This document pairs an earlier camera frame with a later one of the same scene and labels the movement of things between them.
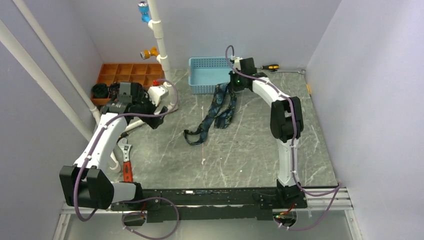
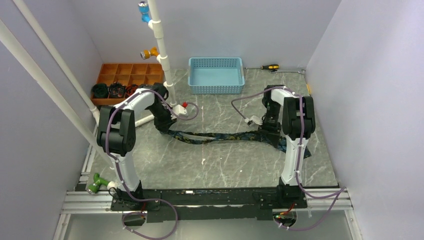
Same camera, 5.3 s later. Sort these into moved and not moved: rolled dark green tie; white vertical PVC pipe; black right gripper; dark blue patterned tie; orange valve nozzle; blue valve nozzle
Moved: dark blue patterned tie; black right gripper
Not moved: rolled dark green tie; white vertical PVC pipe; orange valve nozzle; blue valve nozzle
